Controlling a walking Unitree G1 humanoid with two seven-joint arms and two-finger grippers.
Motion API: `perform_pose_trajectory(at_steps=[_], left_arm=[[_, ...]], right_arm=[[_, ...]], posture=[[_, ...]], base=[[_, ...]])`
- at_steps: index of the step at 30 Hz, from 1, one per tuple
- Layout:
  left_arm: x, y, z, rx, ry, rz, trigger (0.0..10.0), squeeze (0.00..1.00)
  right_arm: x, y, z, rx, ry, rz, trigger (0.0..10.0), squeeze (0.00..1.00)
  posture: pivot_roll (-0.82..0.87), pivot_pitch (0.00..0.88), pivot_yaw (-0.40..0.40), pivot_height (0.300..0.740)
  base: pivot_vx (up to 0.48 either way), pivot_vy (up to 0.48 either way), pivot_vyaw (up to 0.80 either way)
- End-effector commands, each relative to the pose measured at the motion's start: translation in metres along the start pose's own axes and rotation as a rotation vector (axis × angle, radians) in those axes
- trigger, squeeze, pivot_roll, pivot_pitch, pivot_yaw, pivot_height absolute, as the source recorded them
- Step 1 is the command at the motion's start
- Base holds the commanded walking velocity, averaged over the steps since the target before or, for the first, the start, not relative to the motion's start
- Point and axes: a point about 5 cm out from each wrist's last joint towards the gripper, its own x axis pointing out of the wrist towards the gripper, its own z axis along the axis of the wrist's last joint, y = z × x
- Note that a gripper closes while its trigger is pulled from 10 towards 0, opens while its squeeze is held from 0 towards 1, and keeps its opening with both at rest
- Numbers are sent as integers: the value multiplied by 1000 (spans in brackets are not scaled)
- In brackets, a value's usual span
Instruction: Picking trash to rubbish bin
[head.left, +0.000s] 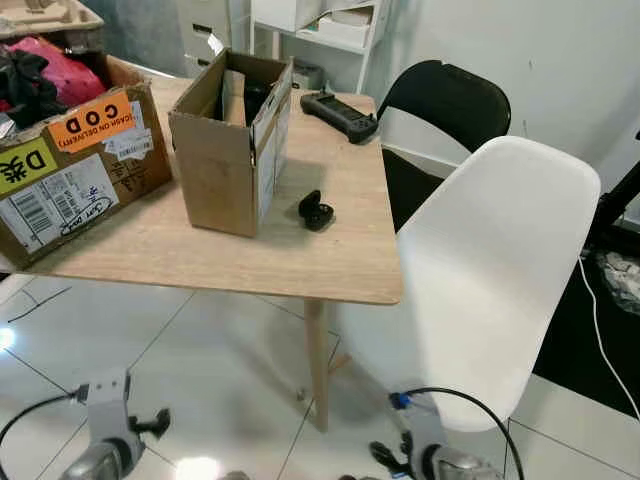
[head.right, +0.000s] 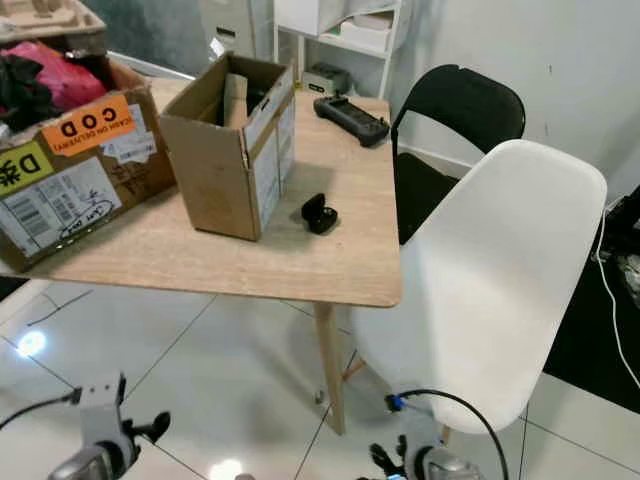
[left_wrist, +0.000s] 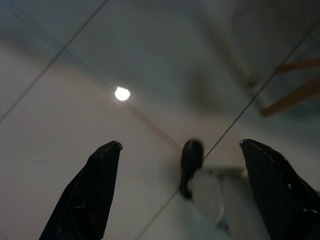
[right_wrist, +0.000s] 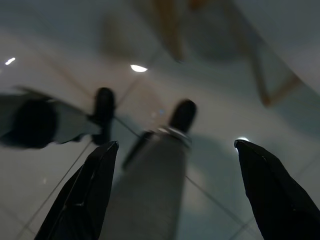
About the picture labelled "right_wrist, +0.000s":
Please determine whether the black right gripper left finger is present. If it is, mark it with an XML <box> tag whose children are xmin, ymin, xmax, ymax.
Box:
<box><xmin>34</xmin><ymin>140</ymin><xmax>120</xmax><ymax>240</ymax></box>

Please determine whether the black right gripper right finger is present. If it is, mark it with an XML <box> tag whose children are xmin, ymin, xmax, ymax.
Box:
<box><xmin>234</xmin><ymin>139</ymin><xmax>320</xmax><ymax>240</ymax></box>

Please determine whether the dark brown wooden table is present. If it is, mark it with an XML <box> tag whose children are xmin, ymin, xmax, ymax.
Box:
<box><xmin>139</xmin><ymin>0</ymin><xmax>320</xmax><ymax>108</ymax></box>

